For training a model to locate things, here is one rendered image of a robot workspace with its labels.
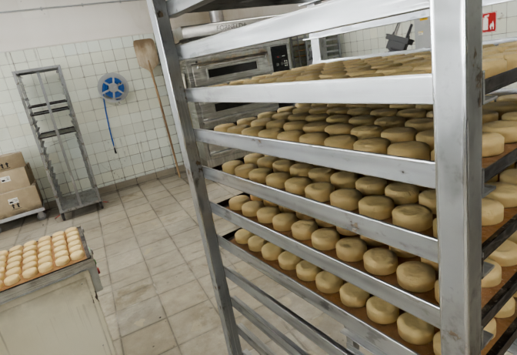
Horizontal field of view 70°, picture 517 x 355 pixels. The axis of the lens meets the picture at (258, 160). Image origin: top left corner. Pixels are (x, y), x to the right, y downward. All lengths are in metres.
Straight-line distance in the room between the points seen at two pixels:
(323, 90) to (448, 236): 0.23
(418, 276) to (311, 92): 0.29
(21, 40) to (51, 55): 0.36
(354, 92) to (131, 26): 5.37
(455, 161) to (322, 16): 0.23
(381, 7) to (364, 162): 0.18
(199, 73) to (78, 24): 1.79
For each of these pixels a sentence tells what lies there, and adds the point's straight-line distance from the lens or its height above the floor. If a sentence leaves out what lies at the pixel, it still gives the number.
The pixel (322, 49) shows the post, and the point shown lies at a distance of 1.09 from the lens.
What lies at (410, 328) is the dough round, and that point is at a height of 1.15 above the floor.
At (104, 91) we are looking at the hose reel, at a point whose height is 1.43.
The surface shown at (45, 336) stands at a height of 0.64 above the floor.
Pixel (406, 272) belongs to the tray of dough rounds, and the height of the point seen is 1.24.
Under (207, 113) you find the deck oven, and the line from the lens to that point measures 4.85.
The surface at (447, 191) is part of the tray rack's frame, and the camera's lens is 0.39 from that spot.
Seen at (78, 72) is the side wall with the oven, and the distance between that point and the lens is 5.64.
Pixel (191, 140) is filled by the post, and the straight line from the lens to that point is 0.85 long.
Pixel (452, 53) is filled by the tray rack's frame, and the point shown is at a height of 1.54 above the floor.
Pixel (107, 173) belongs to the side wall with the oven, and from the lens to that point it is 5.78.
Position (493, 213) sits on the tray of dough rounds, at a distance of 0.54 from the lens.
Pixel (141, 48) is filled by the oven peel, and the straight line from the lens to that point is 5.69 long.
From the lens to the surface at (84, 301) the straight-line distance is 1.78.
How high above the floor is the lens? 1.56
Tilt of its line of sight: 16 degrees down
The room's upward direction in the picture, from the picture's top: 10 degrees counter-clockwise
